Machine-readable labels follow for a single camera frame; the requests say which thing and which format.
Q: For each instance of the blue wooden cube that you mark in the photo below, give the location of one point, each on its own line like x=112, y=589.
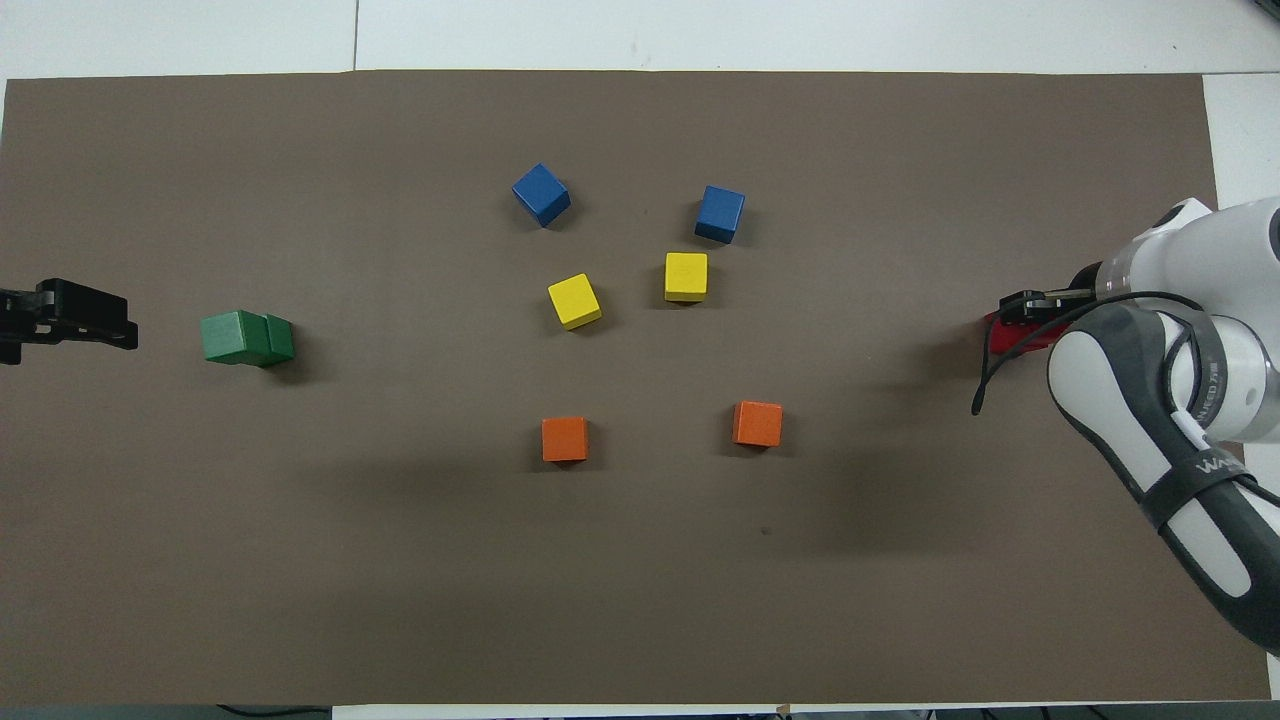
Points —
x=541, y=193
x=720, y=212

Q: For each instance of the yellow wooden cube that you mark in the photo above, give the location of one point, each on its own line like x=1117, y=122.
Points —
x=574, y=300
x=686, y=275

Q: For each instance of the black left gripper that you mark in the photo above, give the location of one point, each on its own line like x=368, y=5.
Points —
x=20, y=318

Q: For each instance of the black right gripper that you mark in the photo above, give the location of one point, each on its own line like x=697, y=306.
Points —
x=1060, y=303

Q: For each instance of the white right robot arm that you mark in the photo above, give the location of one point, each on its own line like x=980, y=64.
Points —
x=1230, y=360

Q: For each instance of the green wooden cube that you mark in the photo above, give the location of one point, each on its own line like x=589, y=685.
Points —
x=230, y=338
x=282, y=342

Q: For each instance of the brown paper table mat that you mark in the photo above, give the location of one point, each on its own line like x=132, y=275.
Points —
x=300, y=550

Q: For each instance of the orange wooden cube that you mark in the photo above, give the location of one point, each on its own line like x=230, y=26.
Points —
x=757, y=423
x=565, y=438

